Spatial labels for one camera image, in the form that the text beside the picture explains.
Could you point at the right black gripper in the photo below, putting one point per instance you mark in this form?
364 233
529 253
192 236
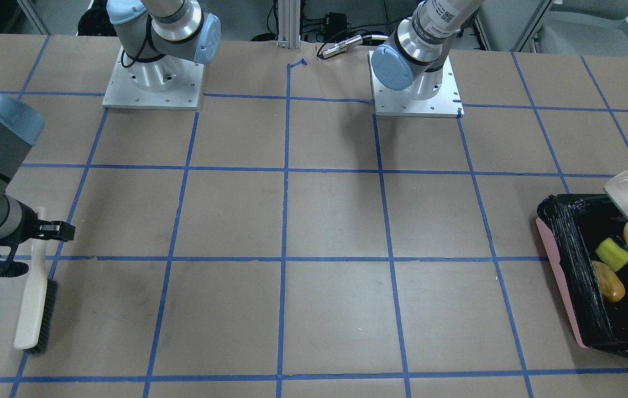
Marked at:
31 225

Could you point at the white hand brush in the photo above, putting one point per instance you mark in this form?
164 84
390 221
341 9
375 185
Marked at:
33 326

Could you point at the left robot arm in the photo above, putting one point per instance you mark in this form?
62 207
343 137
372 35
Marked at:
420 43

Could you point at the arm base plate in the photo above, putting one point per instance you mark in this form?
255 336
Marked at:
434 94
166 84

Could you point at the yellow toy bread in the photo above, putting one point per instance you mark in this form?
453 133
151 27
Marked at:
611 287

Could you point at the black lined trash bin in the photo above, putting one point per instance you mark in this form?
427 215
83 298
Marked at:
586 233

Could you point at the yellow sponge piece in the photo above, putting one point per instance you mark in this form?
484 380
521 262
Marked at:
612 254

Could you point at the silver cable connector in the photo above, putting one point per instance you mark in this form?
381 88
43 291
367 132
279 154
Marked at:
329 50

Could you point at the aluminium frame post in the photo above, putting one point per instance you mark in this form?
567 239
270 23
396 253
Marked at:
289 24

